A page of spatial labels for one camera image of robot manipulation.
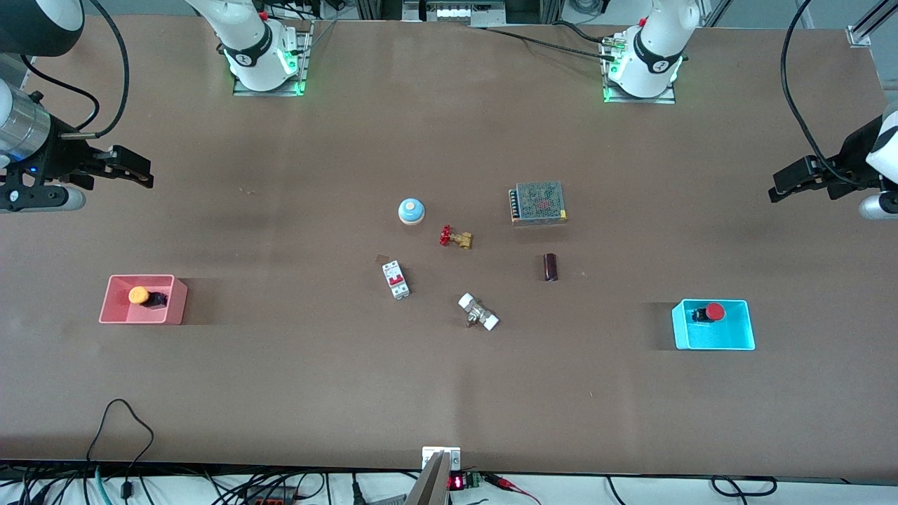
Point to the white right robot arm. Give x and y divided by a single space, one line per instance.
256 49

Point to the yellow push button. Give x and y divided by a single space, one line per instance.
138 295

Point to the red push button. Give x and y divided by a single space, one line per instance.
715 311

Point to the grey metal bar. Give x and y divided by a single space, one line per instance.
429 484

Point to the cyan plastic bin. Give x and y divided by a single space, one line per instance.
729 335

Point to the dark brown capacitor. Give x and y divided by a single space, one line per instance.
551 267

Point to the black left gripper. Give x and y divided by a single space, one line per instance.
851 163

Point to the red clip lead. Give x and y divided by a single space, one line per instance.
508 484

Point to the white mounting bracket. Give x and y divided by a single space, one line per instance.
452 457

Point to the perforated metal power supply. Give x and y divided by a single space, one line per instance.
539 203

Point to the red LED display module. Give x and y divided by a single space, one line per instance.
464 482

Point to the white-capped metal valve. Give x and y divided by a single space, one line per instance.
478 312

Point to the blue white dome bell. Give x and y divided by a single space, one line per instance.
411 210

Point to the white red circuit breaker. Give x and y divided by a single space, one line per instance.
396 279

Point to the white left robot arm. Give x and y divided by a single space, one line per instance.
652 56

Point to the pink plastic bin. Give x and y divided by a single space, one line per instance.
175 301

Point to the grey equipment box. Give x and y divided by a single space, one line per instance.
491 10

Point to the aluminium frame profile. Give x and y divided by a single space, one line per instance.
866 31

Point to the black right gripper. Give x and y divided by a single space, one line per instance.
62 158

